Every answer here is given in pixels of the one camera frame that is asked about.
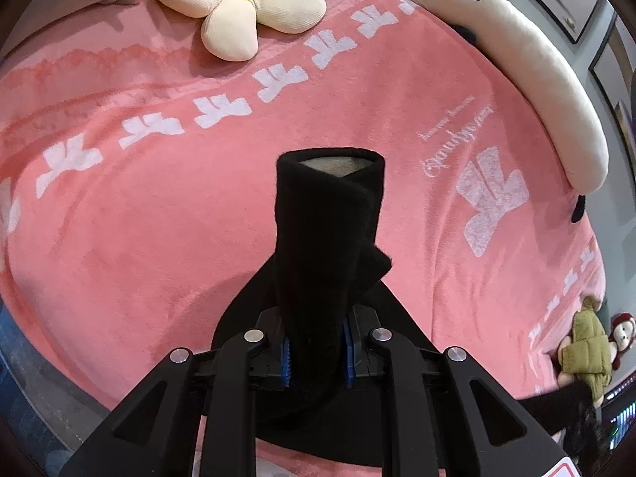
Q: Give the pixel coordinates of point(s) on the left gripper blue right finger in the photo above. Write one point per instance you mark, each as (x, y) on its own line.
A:
(350, 355)

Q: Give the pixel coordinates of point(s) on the long cream cow plush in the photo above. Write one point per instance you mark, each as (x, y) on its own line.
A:
(520, 49)

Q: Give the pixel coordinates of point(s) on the black pants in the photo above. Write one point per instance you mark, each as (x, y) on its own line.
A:
(413, 410)

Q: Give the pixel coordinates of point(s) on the cream flower plush pillow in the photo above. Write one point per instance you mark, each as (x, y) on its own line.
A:
(230, 27)

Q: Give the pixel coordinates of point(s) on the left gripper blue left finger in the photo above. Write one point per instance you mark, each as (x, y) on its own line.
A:
(285, 367)

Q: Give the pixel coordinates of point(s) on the red and white monkey plush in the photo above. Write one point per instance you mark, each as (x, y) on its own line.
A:
(621, 337)

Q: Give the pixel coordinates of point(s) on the plush toy in green jacket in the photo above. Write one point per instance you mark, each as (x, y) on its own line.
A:
(584, 354)

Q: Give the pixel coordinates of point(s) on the pink bow-print blanket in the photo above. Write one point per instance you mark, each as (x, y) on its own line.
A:
(138, 189)

